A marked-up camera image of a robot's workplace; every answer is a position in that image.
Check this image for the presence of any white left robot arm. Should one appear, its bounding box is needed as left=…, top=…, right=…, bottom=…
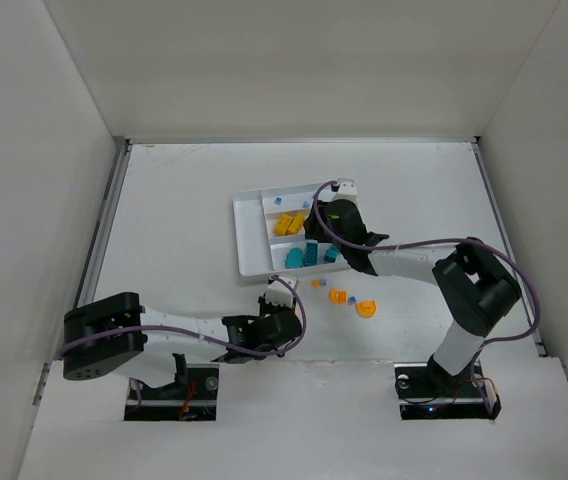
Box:
left=59, top=292, right=307, bottom=387

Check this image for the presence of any orange half-round lego piece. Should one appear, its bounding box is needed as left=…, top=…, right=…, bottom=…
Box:
left=355, top=300, right=377, bottom=319

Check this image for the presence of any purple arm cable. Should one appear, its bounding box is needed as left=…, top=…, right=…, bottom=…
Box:
left=59, top=274, right=308, bottom=359
left=312, top=180, right=542, bottom=416

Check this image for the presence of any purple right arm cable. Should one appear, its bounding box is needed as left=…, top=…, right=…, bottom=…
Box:
left=312, top=180, right=542, bottom=416

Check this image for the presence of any white divided plastic tray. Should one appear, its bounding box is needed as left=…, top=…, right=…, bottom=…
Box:
left=231, top=179, right=365, bottom=281

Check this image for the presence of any orange round lego piece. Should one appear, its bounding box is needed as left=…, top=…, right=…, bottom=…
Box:
left=329, top=289, right=348, bottom=305

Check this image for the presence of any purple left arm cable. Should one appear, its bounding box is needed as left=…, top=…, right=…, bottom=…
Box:
left=59, top=274, right=308, bottom=359

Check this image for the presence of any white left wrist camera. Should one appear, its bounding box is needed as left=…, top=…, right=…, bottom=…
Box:
left=264, top=275, right=298, bottom=308

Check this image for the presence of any teal long duplo brick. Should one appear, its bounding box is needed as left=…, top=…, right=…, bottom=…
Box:
left=303, top=241, right=318, bottom=267

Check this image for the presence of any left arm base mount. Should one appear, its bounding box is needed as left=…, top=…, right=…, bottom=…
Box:
left=123, top=354, right=219, bottom=423

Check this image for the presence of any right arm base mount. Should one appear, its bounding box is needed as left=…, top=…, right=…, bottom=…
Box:
left=394, top=363, right=502, bottom=421

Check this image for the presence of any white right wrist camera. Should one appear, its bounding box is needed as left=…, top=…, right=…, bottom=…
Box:
left=331, top=178, right=358, bottom=204

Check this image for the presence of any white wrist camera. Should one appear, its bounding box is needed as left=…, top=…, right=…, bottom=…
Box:
left=331, top=178, right=358, bottom=204
left=264, top=275, right=298, bottom=308

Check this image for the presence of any teal rounded duplo block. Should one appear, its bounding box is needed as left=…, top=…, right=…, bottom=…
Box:
left=285, top=247, right=305, bottom=269

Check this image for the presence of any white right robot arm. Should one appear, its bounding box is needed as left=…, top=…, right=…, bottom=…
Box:
left=304, top=198, right=522, bottom=390

